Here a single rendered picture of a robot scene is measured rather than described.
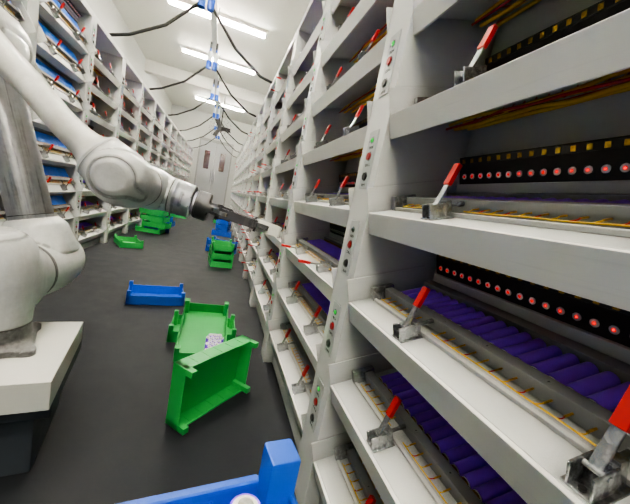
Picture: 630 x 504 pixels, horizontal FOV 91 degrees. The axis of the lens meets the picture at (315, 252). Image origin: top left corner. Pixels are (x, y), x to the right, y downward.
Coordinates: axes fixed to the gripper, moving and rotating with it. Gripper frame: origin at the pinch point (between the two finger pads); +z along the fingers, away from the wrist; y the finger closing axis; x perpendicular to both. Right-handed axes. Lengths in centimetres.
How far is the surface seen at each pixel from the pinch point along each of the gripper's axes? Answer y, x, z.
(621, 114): 55, 32, 33
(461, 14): 31, 52, 18
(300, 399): 5, -45, 25
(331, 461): 28, -45, 28
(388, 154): 28.4, 23.3, 14.7
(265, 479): 70, -12, -3
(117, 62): -242, 84, -145
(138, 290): -116, -68, -49
